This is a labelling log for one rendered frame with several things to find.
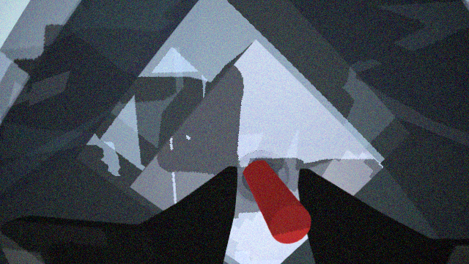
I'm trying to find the red peg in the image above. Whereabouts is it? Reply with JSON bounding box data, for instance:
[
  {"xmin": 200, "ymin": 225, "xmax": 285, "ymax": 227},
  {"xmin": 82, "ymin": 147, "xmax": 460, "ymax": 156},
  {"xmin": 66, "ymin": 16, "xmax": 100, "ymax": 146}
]
[{"xmin": 243, "ymin": 160, "xmax": 311, "ymax": 244}]

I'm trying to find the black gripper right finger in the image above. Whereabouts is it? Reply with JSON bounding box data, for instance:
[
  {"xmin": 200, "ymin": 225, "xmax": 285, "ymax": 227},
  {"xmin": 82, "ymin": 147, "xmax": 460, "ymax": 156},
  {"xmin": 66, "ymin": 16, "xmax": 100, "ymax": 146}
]
[{"xmin": 298, "ymin": 169, "xmax": 469, "ymax": 264}]

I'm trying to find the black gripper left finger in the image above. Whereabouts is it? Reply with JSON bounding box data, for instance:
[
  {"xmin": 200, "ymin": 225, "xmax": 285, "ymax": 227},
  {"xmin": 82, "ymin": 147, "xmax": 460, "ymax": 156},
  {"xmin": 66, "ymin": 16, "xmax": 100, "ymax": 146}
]
[{"xmin": 0, "ymin": 166, "xmax": 237, "ymax": 264}]

